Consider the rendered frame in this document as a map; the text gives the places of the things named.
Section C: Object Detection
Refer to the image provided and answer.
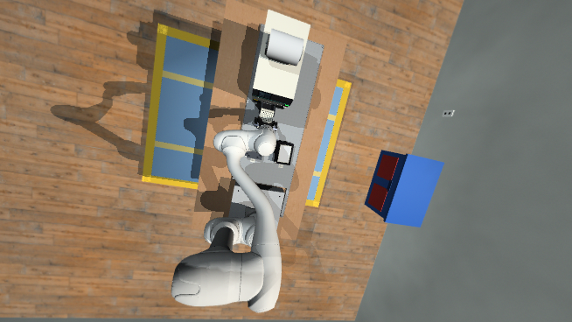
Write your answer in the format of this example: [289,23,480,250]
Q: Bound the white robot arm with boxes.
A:
[171,124,282,313]

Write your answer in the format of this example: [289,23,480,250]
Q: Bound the white cylinder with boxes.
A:
[266,28,304,66]

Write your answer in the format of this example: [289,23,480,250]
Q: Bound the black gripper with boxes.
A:
[254,114,277,131]

